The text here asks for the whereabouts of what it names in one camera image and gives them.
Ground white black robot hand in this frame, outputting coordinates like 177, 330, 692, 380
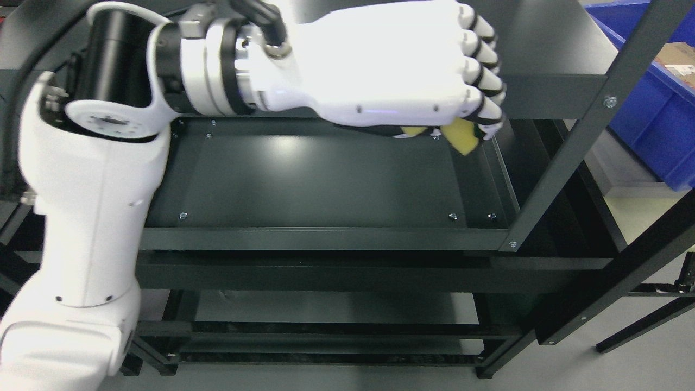
248, 1, 506, 140

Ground green yellow sponge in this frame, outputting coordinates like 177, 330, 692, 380
393, 118, 483, 156

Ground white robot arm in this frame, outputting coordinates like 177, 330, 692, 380
2, 72, 174, 390

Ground black metal shelf rack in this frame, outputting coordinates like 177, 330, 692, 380
2, 1, 693, 379

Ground blue plastic bin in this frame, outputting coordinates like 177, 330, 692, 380
584, 1, 694, 191

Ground cardboard box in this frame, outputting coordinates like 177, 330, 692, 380
655, 41, 694, 89

